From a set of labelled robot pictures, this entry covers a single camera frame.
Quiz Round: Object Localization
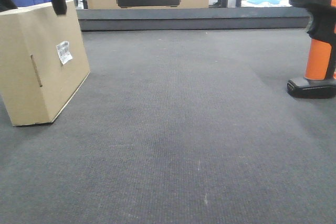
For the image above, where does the brown cardboard package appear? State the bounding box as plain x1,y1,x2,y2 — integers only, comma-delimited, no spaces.
1,1,90,126

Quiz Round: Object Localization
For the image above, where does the orange black barcode scanner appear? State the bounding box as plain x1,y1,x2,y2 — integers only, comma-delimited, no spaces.
287,0,335,99

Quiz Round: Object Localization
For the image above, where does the white barcode label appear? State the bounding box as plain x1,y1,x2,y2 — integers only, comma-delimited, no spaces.
56,41,73,65

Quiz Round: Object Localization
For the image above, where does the light blue tray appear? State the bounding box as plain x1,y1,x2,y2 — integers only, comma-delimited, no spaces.
241,0,287,7

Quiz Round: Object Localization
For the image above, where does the grey conveyor side rail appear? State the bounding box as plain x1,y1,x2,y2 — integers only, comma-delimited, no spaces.
77,7,310,31

